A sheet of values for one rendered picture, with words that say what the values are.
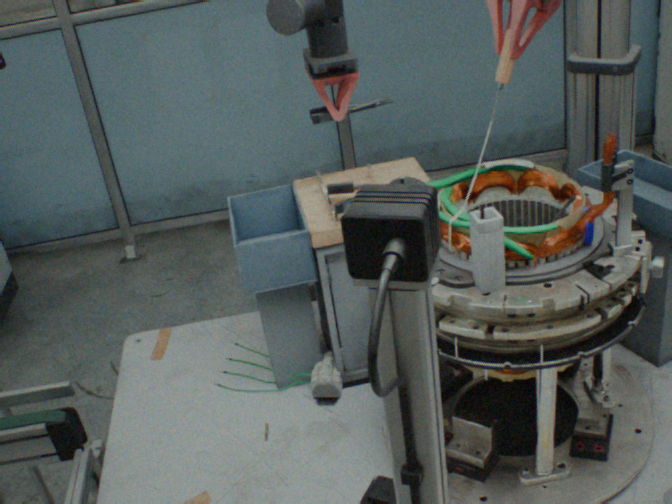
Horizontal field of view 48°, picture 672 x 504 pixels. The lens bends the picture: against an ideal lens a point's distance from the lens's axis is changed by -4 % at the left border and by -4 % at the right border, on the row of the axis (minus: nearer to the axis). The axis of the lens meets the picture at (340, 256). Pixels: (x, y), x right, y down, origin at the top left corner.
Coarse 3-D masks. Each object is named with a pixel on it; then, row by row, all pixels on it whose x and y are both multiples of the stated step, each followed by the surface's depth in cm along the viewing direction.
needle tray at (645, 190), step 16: (624, 160) 119; (640, 160) 117; (592, 176) 113; (640, 176) 118; (656, 176) 115; (640, 192) 115; (656, 192) 114; (640, 208) 106; (656, 208) 103; (640, 224) 108; (656, 224) 104; (656, 240) 107; (656, 288) 111; (656, 304) 112; (640, 320) 116; (656, 320) 113; (640, 336) 117; (656, 336) 114; (640, 352) 119; (656, 352) 115
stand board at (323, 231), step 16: (400, 160) 126; (416, 160) 125; (336, 176) 124; (352, 176) 123; (368, 176) 122; (384, 176) 122; (400, 176) 121; (416, 176) 120; (304, 192) 120; (320, 192) 120; (304, 208) 116; (320, 208) 115; (320, 224) 111; (320, 240) 109; (336, 240) 110
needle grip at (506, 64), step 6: (504, 42) 84; (504, 48) 84; (504, 54) 84; (504, 60) 84; (510, 60) 84; (498, 66) 85; (504, 66) 84; (510, 66) 84; (498, 72) 85; (504, 72) 84; (510, 72) 85; (498, 78) 85; (504, 78) 85
